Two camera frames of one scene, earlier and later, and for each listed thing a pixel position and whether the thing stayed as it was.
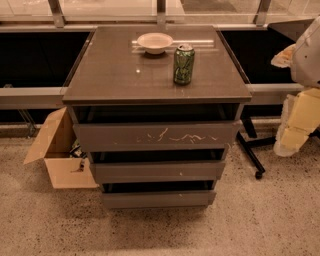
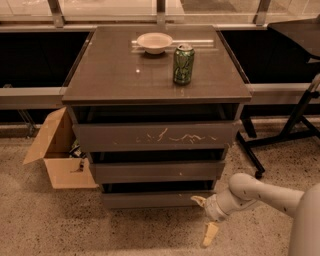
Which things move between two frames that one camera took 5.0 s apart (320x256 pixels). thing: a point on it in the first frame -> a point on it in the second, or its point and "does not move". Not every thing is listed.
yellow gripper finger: (300, 118) -> (214, 214)
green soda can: (183, 64) does not move
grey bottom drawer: (158, 199) does not move
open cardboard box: (58, 143) does not move
